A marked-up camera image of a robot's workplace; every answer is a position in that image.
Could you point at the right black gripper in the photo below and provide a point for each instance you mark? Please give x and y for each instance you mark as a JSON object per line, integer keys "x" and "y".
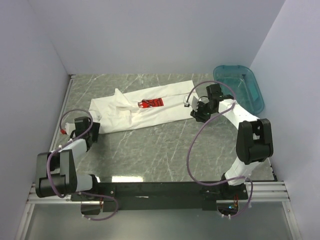
{"x": 196, "y": 114}

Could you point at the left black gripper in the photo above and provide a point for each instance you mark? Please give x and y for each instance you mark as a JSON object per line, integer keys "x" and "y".
{"x": 95, "y": 128}

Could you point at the white t-shirt red print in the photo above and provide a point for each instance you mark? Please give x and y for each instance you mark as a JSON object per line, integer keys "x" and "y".
{"x": 141, "y": 108}

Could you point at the teal plastic bin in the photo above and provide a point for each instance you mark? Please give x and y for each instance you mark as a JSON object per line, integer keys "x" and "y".
{"x": 242, "y": 81}

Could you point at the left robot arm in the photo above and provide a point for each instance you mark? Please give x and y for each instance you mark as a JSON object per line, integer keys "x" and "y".
{"x": 56, "y": 172}

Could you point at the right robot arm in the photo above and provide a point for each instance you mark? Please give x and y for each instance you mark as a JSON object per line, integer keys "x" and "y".
{"x": 254, "y": 142}

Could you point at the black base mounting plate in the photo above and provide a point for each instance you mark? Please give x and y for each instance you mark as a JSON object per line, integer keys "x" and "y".
{"x": 161, "y": 195}

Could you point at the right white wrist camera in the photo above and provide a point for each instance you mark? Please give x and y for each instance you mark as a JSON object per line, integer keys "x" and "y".
{"x": 191, "y": 101}

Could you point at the aluminium frame rail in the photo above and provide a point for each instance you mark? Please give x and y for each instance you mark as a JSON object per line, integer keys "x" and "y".
{"x": 262, "y": 192}

